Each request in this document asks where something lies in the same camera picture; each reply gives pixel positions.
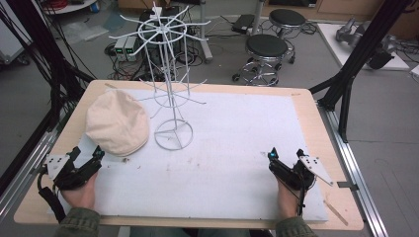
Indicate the black metal frame stand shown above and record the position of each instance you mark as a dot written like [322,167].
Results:
[359,56]
[46,46]

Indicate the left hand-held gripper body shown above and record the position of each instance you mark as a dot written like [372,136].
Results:
[70,176]

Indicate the black flat box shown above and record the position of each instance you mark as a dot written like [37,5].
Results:
[243,23]

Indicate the thin wooden stick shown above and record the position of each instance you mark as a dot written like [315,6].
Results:
[336,213]

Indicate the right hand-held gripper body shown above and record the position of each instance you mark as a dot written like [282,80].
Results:
[290,176]

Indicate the grey metal pole stand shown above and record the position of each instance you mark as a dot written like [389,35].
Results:
[205,33]

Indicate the aluminium table rail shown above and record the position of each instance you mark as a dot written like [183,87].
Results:
[26,171]
[354,177]

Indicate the white foam mat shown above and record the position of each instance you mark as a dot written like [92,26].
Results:
[224,158]

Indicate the white platform board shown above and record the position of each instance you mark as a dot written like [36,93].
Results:
[339,46]

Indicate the cream fabric hat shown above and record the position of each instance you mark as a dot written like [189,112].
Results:
[117,123]

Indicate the grey metal bracket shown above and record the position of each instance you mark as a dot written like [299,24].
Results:
[346,185]

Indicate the person's right hand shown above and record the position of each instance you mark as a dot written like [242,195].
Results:
[288,202]

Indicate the person's left hand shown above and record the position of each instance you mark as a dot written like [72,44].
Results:
[81,196]

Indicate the black round stool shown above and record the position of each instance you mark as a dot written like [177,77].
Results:
[266,47]
[287,17]

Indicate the grey power supply box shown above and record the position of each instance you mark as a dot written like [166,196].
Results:
[130,47]
[120,47]

